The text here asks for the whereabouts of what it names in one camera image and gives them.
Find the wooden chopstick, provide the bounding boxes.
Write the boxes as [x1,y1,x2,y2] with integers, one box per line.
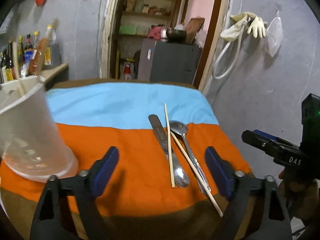
[12,41,25,96]
[170,132,223,217]
[164,103,175,188]

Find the silver table knife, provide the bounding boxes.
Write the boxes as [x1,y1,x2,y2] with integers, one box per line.
[148,114,190,188]

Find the silver spoon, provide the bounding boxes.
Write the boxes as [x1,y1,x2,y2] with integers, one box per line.
[169,121,211,191]

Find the right hand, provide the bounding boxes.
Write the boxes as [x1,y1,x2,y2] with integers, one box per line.
[278,169,319,220]

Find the white plastic utensil holder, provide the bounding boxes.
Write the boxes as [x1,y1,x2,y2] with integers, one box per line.
[1,76,78,183]

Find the striped blue orange brown cloth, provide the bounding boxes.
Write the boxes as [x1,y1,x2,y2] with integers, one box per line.
[1,81,251,239]

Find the clear hanging plastic bag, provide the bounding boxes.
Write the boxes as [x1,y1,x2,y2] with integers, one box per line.
[266,7,283,57]

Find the white rubber gloves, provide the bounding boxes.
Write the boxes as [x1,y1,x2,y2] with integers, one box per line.
[220,12,266,42]

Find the dark sauce bottle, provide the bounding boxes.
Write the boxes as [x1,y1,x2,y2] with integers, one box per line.
[5,39,15,81]

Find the clear cooking oil bottle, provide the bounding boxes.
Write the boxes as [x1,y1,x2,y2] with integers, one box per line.
[44,25,61,69]

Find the grey cabinet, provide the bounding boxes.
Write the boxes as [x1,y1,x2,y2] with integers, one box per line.
[137,38,202,84]

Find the black bowl on cabinet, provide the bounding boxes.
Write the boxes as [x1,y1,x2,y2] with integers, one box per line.
[166,28,187,43]

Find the green box on shelf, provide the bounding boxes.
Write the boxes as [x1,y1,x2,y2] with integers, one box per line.
[119,24,137,36]

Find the white hose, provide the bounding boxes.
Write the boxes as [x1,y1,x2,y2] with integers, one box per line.
[211,21,245,80]

